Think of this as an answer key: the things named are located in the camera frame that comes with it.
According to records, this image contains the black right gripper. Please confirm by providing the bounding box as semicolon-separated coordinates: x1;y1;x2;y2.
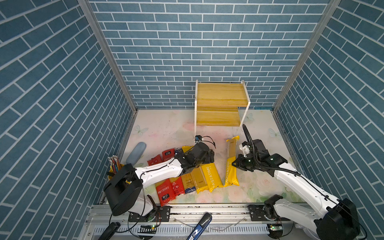
230;152;260;171

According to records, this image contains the yellow pastatime bag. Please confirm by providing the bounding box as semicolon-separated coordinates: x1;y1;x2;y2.
180;146;208;193
224;136;240;187
201;163;224;193

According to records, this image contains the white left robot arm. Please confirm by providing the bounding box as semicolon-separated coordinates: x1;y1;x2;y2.
104;142;215;222

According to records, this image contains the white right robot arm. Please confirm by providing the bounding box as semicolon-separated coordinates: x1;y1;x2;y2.
232;140;361;240

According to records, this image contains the blue moli pasta bag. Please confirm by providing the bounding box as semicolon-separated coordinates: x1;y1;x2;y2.
174;146;197;195

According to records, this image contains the wooden two-tier shelf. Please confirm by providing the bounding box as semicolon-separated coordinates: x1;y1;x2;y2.
194;81;251;134

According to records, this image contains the red spaghetti bag inner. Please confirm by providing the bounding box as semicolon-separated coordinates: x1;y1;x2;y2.
162;148;185;197

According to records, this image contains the red spaghetti bag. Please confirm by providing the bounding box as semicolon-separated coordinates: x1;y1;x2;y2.
162;148;185;197
143;157;181;206

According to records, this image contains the red spaghetti bag outer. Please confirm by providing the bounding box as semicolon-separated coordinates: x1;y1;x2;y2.
143;157;181;206

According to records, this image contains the blue black handheld tool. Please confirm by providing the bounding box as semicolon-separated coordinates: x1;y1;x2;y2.
187;213;213;240

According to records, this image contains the grey-blue glasses case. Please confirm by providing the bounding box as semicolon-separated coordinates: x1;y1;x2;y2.
126;142;147;166

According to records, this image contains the yellow pencil cup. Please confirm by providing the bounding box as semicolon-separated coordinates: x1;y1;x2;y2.
106;155;124;180

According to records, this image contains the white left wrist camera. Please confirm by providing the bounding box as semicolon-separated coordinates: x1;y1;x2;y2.
195;135;203;143

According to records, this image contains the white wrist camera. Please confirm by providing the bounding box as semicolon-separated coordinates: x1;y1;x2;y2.
239;144;251;156
195;135;203;143

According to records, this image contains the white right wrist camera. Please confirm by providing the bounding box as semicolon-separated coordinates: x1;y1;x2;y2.
239;144;251;156

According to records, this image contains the aluminium mounting rail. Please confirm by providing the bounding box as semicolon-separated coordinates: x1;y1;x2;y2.
77;203;340;240

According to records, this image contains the black handle tool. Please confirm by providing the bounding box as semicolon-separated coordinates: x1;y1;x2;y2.
98;222;121;240

